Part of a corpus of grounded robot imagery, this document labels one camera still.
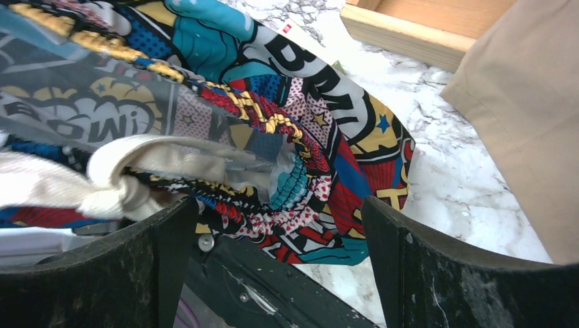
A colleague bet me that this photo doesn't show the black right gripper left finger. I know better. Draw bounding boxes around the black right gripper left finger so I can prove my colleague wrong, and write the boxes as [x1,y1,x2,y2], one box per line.
[1,200,198,327]

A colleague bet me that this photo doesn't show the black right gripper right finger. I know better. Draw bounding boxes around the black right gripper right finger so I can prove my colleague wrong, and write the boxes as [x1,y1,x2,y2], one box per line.
[361,196,578,327]

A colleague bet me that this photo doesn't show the beige shorts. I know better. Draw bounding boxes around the beige shorts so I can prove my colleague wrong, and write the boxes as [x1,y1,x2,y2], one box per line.
[441,1,578,264]

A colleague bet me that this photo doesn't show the wooden clothes rack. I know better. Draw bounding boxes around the wooden clothes rack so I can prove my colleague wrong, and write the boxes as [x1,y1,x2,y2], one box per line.
[340,0,514,72]

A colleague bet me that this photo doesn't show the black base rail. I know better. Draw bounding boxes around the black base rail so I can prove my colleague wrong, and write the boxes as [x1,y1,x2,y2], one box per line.
[174,234,385,327]

